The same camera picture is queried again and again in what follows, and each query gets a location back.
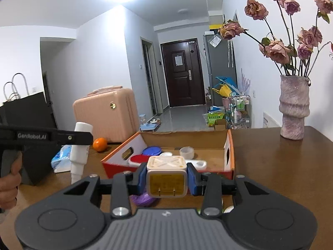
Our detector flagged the grey refrigerator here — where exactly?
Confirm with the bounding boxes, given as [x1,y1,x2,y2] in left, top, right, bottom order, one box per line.
[203,31,238,106]

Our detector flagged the red white flat object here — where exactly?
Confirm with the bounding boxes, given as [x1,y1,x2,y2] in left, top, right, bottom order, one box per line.
[128,154,150,167]

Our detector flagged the white yellow power adapter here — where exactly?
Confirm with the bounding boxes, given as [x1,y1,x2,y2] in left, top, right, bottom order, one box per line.
[146,156,188,198]

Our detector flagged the pink textured vase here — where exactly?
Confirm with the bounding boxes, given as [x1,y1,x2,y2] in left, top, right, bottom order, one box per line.
[279,75,310,141]

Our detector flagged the metal storage cart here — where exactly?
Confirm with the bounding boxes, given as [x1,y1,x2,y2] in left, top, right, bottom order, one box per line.
[226,94,252,130]

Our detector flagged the purple plastic lid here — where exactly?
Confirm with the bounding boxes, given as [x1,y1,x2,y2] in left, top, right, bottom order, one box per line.
[130,191,156,207]

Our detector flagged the white plastic bottle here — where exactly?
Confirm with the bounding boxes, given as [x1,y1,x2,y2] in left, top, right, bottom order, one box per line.
[70,122,93,184]

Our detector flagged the pet water feeder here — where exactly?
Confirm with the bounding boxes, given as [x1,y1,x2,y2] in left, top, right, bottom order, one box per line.
[139,114,161,131]

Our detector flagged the dark brown door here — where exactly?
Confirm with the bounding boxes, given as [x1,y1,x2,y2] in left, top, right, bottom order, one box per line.
[161,38,205,107]

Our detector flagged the red orange cardboard box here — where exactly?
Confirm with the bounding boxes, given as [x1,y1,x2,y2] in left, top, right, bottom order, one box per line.
[101,130,235,179]

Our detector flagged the black paper bag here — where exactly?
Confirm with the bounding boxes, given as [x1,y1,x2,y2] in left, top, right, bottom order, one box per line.
[1,81,61,186]

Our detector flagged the person's left hand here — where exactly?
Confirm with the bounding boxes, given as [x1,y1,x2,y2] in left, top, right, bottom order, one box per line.
[0,152,22,210]

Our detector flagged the blue tissue pack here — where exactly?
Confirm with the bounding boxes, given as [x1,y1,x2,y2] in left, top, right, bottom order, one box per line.
[51,145,72,173]

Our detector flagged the orange fruit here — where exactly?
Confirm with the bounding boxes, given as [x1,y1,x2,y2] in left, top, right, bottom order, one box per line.
[93,138,108,152]

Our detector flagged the blue round lid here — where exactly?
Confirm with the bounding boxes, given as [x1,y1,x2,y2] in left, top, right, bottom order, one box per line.
[142,146,162,156]

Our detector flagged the yellow watering can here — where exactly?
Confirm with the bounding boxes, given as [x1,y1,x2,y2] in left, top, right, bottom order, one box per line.
[212,84,232,98]

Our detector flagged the pink suitcase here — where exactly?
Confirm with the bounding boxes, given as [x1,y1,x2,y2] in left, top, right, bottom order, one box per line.
[73,86,139,143]

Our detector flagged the dried pink roses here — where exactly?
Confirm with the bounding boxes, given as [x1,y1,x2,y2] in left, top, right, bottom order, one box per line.
[219,0,332,77]

